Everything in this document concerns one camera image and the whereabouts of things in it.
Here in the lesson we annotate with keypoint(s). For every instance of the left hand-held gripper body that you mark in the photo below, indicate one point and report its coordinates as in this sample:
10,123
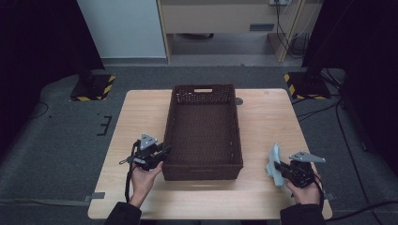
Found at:
147,157

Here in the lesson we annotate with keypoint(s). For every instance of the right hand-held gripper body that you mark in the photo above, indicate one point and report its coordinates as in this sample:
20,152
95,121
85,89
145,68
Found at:
300,173

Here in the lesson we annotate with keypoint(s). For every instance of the light blue cloth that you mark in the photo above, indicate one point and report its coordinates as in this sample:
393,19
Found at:
274,156

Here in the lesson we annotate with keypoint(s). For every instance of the brown woven basket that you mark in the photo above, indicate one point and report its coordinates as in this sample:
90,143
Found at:
203,134

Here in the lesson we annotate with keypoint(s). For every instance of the person's right hand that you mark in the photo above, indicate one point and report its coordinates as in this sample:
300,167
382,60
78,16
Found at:
305,193

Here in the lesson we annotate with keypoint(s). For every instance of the person's left hand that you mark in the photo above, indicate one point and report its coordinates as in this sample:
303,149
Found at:
144,182

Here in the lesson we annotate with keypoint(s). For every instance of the grey tape strip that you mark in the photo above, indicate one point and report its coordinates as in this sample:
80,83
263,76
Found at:
95,196
329,196

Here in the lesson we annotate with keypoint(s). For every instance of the round black table grommet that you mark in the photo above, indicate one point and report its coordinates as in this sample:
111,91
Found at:
240,101

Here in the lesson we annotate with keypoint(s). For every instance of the black yellow striped stand base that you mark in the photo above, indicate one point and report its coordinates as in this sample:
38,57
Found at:
92,87
308,87

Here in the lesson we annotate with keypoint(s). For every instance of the white panel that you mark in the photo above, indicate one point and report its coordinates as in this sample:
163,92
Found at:
125,28

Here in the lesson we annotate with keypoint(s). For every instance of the dark curtain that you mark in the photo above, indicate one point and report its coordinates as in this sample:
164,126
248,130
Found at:
37,47
369,62

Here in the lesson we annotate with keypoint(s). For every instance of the beige wooden cabinet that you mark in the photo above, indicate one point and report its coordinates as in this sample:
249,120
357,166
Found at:
219,18

